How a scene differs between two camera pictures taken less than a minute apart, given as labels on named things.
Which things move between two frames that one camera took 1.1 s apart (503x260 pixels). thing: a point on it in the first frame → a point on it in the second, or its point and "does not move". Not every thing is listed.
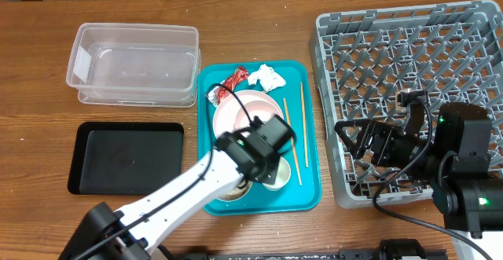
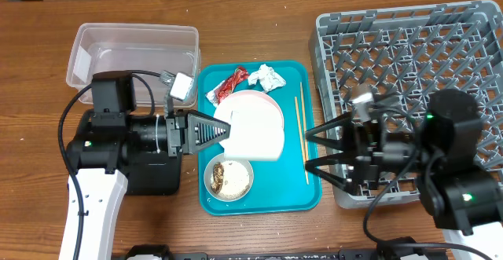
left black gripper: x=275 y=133 → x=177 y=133
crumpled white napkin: x=269 y=78 does not move
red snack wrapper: x=216 y=93 does not move
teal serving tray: x=262 y=115 does not move
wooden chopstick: x=291 y=131 → x=301 y=140
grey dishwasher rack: x=364 y=59 does not move
